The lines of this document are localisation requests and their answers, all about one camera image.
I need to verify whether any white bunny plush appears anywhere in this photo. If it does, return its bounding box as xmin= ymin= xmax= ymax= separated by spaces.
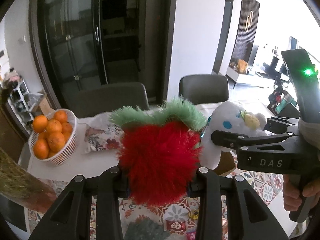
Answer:
xmin=200 ymin=101 xmax=267 ymax=170

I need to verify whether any red strawberry plush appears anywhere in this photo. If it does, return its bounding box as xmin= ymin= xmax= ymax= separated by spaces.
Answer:
xmin=109 ymin=96 xmax=207 ymax=206

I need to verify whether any green knitted cloth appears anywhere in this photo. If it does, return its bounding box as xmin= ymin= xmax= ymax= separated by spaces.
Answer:
xmin=124 ymin=218 xmax=170 ymax=240

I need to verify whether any yellow toy keychain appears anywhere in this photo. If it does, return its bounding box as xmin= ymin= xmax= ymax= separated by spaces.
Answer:
xmin=188 ymin=209 xmax=199 ymax=220

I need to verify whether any pink snack bag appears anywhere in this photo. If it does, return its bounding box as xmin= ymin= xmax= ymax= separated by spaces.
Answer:
xmin=185 ymin=230 xmax=196 ymax=240

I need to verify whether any red candy wrapper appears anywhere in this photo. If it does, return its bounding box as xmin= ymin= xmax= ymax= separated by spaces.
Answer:
xmin=163 ymin=220 xmax=187 ymax=232

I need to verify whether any right hand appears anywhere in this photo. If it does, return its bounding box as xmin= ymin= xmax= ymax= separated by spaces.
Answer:
xmin=282 ymin=174 xmax=320 ymax=213

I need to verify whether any brown cardboard box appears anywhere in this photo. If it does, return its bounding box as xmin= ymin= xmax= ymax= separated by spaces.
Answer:
xmin=213 ymin=152 xmax=236 ymax=177

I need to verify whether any white tv console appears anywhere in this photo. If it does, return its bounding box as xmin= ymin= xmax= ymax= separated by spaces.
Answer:
xmin=226 ymin=67 xmax=265 ymax=88

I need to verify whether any white basket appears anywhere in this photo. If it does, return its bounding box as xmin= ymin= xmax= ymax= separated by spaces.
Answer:
xmin=28 ymin=109 xmax=78 ymax=166

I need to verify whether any middle dark chair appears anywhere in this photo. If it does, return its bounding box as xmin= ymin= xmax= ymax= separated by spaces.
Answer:
xmin=178 ymin=74 xmax=229 ymax=105

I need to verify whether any dark chair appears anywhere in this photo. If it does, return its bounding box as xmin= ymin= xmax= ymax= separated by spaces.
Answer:
xmin=71 ymin=82 xmax=149 ymax=118
xmin=178 ymin=74 xmax=229 ymax=105

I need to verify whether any glass vase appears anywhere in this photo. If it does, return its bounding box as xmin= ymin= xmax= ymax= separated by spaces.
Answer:
xmin=1 ymin=150 xmax=56 ymax=213

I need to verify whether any patterned table runner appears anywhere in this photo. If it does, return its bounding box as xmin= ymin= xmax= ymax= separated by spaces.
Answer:
xmin=27 ymin=152 xmax=284 ymax=240

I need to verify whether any oranges pile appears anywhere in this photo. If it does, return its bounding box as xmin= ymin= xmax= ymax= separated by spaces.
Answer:
xmin=32 ymin=109 xmax=73 ymax=160

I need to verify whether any floral tissue box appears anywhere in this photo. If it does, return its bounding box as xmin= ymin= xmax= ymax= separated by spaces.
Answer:
xmin=84 ymin=112 xmax=123 ymax=154

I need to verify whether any left dark chair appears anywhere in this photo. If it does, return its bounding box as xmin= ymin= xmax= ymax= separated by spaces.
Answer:
xmin=71 ymin=82 xmax=149 ymax=118

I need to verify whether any shoe rack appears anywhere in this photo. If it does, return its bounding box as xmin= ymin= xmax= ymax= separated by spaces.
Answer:
xmin=5 ymin=76 xmax=34 ymax=134

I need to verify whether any black glass cabinet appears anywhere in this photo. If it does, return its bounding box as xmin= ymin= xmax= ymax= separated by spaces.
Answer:
xmin=29 ymin=0 xmax=176 ymax=109

